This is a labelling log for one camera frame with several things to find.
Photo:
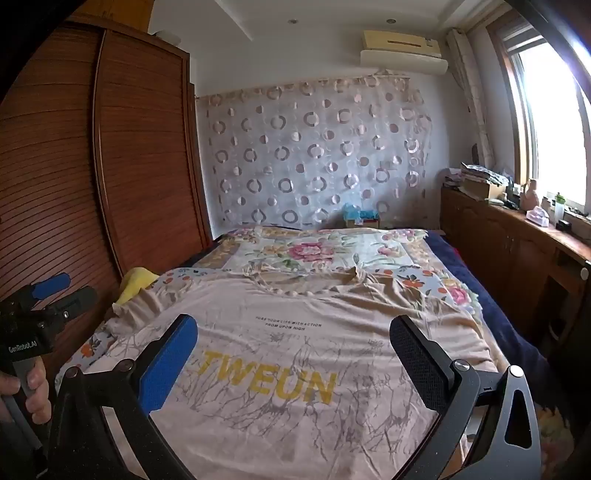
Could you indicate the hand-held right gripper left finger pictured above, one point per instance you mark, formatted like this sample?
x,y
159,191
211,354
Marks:
x,y
168,364

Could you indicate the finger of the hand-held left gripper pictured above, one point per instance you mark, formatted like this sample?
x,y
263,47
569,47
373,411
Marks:
x,y
51,282
76,297

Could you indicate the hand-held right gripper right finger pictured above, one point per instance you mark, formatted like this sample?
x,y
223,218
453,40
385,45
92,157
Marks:
x,y
415,360

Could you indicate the beige printed T-shirt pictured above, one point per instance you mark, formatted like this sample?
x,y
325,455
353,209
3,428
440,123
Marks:
x,y
277,350

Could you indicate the person's left hand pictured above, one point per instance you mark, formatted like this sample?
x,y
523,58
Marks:
x,y
37,385

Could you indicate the yellow cloth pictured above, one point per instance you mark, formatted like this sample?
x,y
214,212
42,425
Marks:
x,y
136,284

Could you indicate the navy blue blanket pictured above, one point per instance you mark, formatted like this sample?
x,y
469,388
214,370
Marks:
x,y
503,314

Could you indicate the brown wooden wardrobe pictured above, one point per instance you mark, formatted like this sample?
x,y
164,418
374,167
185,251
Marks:
x,y
69,161

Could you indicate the wooden side cabinet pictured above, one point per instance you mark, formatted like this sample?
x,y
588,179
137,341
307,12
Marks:
x,y
498,244

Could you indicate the blue tissue pack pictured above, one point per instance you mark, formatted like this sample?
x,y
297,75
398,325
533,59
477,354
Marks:
x,y
358,216

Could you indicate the pink tissue box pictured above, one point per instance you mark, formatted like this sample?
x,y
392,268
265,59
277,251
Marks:
x,y
539,217

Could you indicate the stack of books and papers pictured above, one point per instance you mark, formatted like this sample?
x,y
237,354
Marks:
x,y
480,180

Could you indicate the small black box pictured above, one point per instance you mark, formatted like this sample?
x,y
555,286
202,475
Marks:
x,y
564,226

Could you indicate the pink figurine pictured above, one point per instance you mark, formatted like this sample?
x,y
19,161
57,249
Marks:
x,y
531,196

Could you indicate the green cap bottle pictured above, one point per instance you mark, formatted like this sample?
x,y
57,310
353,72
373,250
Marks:
x,y
559,207

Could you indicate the circle pattern sheer curtain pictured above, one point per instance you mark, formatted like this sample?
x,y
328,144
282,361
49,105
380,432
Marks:
x,y
314,152

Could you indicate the white box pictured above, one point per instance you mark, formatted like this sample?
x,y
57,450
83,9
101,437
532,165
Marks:
x,y
167,38

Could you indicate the yellow wooden overhead cabinet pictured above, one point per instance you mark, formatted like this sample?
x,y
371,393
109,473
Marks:
x,y
120,14

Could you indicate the window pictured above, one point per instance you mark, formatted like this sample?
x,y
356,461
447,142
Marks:
x,y
549,115

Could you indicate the cream wall air conditioner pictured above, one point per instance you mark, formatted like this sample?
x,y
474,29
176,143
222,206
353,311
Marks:
x,y
401,53

